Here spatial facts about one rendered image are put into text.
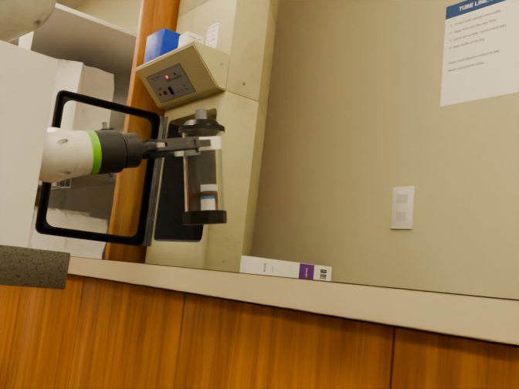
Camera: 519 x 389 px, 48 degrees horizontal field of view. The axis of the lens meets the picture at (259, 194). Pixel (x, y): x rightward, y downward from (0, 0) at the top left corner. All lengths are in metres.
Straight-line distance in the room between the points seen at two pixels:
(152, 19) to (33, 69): 1.21
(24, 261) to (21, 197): 0.09
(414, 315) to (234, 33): 1.12
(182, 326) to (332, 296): 0.38
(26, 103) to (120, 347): 0.64
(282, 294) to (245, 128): 0.85
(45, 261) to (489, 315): 0.45
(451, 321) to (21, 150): 0.50
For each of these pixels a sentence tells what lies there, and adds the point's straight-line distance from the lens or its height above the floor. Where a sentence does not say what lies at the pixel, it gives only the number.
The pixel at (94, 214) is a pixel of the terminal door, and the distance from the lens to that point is 1.69.
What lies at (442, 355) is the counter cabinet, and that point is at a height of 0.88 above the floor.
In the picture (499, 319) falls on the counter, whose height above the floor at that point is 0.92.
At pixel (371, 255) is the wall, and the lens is 1.65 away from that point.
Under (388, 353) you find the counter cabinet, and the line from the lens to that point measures 0.70.
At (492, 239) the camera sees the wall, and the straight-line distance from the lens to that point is 1.44.
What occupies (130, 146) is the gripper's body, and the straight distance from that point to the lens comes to 1.25.
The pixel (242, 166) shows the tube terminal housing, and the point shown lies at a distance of 1.55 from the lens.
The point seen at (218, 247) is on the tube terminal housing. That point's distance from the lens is 1.50.
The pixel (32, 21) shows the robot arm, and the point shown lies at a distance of 0.88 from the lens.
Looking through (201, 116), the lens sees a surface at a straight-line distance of 1.38.
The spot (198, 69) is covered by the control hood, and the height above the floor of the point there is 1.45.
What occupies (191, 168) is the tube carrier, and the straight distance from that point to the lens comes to 1.33.
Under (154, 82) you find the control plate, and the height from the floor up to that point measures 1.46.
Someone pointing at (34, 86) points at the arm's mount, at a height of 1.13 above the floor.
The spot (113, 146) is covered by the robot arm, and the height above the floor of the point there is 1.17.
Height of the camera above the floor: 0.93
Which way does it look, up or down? 8 degrees up
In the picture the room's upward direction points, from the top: 6 degrees clockwise
